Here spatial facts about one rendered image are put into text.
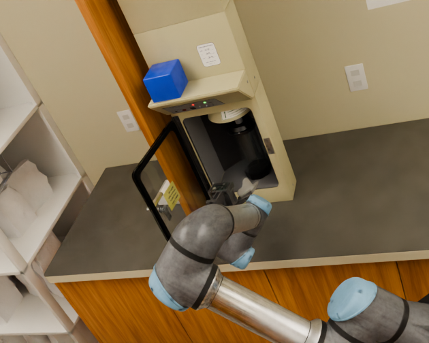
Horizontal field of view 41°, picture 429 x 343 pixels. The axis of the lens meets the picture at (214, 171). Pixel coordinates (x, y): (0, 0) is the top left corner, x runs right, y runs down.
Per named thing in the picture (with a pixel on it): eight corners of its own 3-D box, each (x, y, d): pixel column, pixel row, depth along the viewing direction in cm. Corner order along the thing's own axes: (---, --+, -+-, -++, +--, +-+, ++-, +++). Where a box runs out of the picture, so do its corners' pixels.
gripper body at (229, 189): (233, 180, 186) (220, 201, 177) (242, 201, 189) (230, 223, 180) (213, 182, 189) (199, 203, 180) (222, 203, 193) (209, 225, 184)
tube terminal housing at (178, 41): (227, 169, 246) (156, 2, 204) (301, 158, 233) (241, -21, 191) (214, 209, 228) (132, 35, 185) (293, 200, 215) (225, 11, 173)
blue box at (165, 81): (162, 87, 195) (151, 64, 190) (188, 82, 191) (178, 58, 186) (153, 103, 187) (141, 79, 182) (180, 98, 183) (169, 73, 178)
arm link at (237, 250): (260, 243, 167) (227, 224, 168) (242, 275, 169) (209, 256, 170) (262, 237, 175) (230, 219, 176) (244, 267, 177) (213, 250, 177)
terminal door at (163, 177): (212, 202, 223) (172, 118, 201) (180, 261, 203) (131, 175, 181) (210, 202, 223) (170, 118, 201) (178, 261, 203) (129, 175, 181)
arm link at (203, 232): (185, 192, 129) (250, 188, 175) (163, 234, 131) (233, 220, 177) (227, 220, 126) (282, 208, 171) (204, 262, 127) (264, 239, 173)
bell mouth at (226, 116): (214, 99, 217) (209, 87, 214) (258, 91, 210) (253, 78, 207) (202, 126, 204) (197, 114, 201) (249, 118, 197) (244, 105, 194)
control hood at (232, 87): (168, 111, 202) (156, 87, 196) (255, 94, 189) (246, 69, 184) (158, 130, 193) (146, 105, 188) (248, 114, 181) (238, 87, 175)
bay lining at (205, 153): (228, 154, 240) (198, 82, 221) (288, 145, 230) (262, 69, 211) (215, 193, 222) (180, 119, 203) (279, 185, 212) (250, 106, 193)
